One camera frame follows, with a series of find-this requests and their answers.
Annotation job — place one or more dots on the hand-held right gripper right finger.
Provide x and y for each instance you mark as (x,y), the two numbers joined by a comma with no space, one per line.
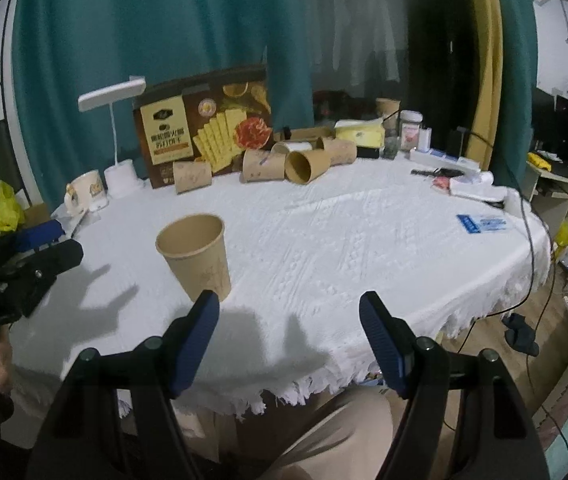
(383,345)

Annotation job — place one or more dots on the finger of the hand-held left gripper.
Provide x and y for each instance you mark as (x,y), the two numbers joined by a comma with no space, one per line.
(39,235)
(56,262)

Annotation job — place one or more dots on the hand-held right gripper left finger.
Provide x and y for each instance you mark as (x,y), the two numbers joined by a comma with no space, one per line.
(196,342)

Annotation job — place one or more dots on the brown paper cup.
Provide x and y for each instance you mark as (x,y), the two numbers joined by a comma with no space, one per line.
(196,257)
(263,165)
(192,176)
(338,150)
(388,107)
(290,148)
(306,165)

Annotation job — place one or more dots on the person's left hand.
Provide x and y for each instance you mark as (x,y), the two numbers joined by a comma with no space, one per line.
(1,362)

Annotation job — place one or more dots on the yellow plastic bag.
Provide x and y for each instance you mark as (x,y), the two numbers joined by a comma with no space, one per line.
(1,207)

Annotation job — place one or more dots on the white printed mug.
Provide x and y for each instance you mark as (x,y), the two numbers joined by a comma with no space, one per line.
(85,192)

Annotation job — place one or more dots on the white desk lamp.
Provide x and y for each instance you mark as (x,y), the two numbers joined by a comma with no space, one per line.
(114,160)

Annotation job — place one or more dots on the white tablecloth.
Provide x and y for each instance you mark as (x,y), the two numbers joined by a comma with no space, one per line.
(314,260)

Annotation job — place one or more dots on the person's beige trousers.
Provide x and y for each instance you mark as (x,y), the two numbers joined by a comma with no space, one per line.
(314,440)

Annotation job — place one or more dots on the black cloth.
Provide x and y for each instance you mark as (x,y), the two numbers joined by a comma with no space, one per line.
(520,335)

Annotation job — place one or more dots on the blue card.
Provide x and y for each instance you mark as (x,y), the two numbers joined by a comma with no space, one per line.
(481,222)

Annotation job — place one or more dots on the red and white packet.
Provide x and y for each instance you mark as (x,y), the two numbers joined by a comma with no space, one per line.
(441,183)

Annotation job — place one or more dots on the white plastic bag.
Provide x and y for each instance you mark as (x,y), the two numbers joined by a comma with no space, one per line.
(479,189)

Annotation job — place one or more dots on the black box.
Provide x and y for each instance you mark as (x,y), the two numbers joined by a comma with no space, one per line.
(368,152)

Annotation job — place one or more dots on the white power strip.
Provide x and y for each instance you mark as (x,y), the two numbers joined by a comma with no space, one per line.
(444,158)

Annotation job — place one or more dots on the brown cracker box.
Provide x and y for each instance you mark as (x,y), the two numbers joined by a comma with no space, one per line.
(204,127)

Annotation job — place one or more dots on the small white box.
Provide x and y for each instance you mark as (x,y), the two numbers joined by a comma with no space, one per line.
(424,138)

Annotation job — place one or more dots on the yellow tissue box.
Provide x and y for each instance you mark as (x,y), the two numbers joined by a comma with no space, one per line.
(360,132)

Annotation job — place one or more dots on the clear jar with white lid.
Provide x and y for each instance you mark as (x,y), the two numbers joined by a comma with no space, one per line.
(410,130)

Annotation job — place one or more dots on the beige side desk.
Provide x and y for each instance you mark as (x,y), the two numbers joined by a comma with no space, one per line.
(554,200)

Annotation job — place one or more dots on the teal curtain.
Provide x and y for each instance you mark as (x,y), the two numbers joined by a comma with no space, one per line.
(514,60)
(139,25)

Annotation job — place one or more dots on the yellow object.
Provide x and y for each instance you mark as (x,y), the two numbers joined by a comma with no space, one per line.
(539,159)

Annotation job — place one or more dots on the yellow curtain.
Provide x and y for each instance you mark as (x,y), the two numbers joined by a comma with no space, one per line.
(484,60)

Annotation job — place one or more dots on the white sheer curtain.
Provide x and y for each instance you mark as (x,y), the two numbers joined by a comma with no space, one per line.
(354,25)

